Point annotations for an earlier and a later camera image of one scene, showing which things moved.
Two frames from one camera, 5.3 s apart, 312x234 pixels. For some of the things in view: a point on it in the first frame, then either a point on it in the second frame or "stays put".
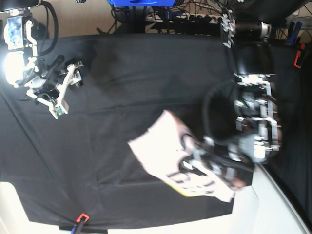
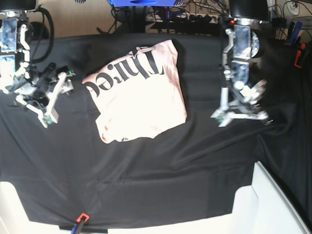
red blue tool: x=77 y=228 stays put
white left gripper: x=50 y=79 -> x=47 y=80
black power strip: x=183 y=17 stays put
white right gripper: x=222 y=159 -> x=225 y=114
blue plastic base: x=144 y=3 stays put
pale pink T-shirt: x=161 y=144 -> x=140 y=94
